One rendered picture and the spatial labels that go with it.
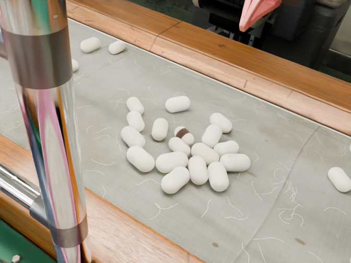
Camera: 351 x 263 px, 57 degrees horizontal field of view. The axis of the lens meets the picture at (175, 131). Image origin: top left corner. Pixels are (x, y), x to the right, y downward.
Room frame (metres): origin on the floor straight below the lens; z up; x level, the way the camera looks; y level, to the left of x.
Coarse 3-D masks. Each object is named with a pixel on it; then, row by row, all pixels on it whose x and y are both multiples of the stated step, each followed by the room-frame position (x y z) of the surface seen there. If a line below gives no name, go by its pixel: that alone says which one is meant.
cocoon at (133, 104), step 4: (128, 100) 0.35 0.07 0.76; (132, 100) 0.35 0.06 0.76; (136, 100) 0.35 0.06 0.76; (128, 104) 0.35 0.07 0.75; (132, 104) 0.34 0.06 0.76; (136, 104) 0.34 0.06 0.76; (140, 104) 0.35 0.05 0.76; (128, 108) 0.35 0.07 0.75; (132, 108) 0.34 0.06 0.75; (136, 108) 0.34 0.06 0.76; (140, 108) 0.34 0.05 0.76; (140, 112) 0.34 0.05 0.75
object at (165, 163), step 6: (162, 156) 0.25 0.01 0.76; (168, 156) 0.26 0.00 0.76; (174, 156) 0.26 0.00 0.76; (180, 156) 0.26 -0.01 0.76; (186, 156) 0.26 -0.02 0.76; (156, 162) 0.25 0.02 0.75; (162, 162) 0.25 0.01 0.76; (168, 162) 0.25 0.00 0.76; (174, 162) 0.25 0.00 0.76; (180, 162) 0.25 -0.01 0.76; (186, 162) 0.26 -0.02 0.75; (162, 168) 0.24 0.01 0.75; (168, 168) 0.24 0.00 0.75; (174, 168) 0.25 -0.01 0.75
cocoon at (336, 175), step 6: (336, 168) 0.29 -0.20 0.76; (330, 174) 0.28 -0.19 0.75; (336, 174) 0.28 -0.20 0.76; (342, 174) 0.28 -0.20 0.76; (336, 180) 0.27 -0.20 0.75; (342, 180) 0.27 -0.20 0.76; (348, 180) 0.27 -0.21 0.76; (336, 186) 0.27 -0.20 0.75; (342, 186) 0.26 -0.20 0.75; (348, 186) 0.26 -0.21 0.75
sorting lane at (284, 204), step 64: (0, 64) 0.41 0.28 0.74; (128, 64) 0.47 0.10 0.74; (0, 128) 0.28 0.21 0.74; (192, 128) 0.34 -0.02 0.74; (256, 128) 0.36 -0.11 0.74; (320, 128) 0.38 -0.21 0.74; (128, 192) 0.21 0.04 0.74; (192, 192) 0.23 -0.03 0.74; (256, 192) 0.24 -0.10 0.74; (320, 192) 0.26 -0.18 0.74; (256, 256) 0.16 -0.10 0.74; (320, 256) 0.18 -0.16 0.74
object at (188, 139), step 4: (176, 128) 0.31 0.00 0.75; (180, 128) 0.31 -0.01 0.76; (176, 132) 0.31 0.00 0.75; (184, 136) 0.30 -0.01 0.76; (188, 136) 0.30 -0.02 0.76; (192, 136) 0.30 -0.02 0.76; (184, 140) 0.30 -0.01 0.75; (188, 140) 0.30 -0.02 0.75; (192, 140) 0.30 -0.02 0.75; (188, 144) 0.29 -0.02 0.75
